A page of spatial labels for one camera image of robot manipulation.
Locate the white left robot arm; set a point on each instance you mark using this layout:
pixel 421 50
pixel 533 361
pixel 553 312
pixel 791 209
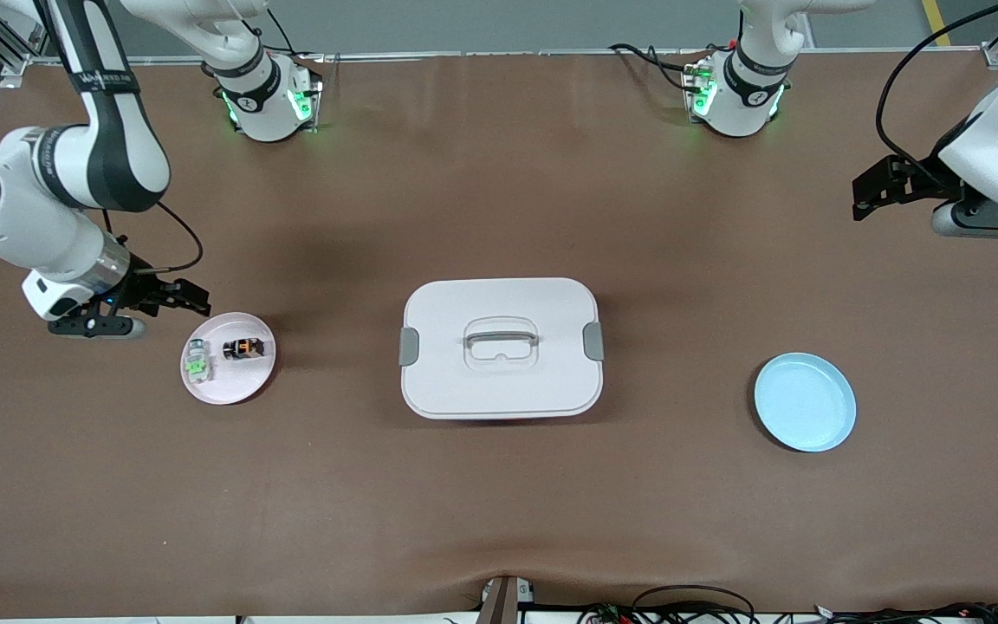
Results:
pixel 746 108

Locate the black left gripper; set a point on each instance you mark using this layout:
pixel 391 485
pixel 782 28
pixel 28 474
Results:
pixel 922 178

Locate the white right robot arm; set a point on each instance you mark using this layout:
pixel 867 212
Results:
pixel 118 156

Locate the brown table mat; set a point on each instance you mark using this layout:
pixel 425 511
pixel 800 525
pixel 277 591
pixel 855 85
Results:
pixel 499 503

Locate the light blue round plate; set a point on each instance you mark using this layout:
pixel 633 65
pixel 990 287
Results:
pixel 806 403

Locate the white lidded storage box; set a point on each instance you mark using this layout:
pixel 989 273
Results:
pixel 499 381

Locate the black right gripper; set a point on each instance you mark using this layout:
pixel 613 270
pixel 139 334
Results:
pixel 143 291

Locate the metal mount bracket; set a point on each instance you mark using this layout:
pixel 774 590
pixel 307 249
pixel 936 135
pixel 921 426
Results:
pixel 499 602

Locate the pink round plate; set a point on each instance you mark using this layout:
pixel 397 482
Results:
pixel 243 381

